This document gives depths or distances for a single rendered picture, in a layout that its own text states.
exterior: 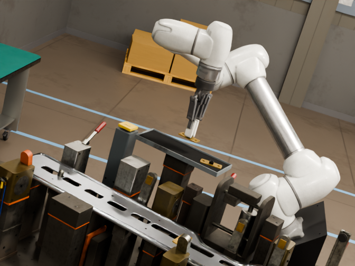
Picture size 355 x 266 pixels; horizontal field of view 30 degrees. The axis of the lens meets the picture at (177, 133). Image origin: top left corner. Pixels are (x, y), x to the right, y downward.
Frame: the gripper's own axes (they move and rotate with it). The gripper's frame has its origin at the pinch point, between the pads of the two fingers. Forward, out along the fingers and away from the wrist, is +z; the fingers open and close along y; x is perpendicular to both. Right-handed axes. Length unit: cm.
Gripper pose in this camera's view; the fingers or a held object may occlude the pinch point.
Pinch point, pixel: (192, 127)
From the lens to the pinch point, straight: 253.0
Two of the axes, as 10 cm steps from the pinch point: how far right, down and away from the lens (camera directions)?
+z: -2.7, 9.1, 3.3
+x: 8.0, 4.0, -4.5
